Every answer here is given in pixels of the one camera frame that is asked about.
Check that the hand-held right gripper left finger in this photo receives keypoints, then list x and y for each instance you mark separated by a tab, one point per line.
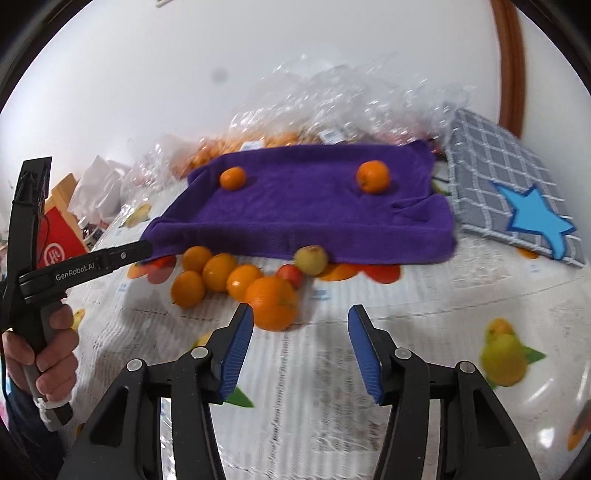
238	350

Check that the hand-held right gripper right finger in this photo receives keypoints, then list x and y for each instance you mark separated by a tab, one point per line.
362	350

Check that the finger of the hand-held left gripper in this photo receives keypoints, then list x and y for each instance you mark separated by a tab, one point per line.
124	254

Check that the large orange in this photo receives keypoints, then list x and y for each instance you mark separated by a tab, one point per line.
271	304
373	176

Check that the small orange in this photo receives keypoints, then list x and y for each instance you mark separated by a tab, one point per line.
233	178
242	279
196	257
220	272
188	289

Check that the small red apple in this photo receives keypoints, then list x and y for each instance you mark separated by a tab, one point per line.
292	276

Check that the small yellow pear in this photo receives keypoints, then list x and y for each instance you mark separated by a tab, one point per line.
310	260

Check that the purple towel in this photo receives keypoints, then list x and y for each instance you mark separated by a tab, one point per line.
300	207

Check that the person's left hand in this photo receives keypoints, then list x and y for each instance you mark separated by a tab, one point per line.
60	350

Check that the red box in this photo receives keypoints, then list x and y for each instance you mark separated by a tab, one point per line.
60	240

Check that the brown cardboard box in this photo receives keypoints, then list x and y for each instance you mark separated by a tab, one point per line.
62	194

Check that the white paper bag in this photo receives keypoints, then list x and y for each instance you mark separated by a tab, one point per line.
99	184

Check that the small clear plastic bag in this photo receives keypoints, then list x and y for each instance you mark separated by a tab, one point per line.
152	166

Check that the clear bag of oranges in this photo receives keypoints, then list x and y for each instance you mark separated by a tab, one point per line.
207	154

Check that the clear bag of yellow fruit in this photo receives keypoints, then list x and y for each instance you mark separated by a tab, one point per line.
328	134

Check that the grey checked star cushion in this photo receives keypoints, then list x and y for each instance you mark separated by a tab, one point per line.
485	161

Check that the crumpled clear plastic bag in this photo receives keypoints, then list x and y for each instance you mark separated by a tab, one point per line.
351	92

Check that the wooden door frame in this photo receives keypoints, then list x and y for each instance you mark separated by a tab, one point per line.
510	69

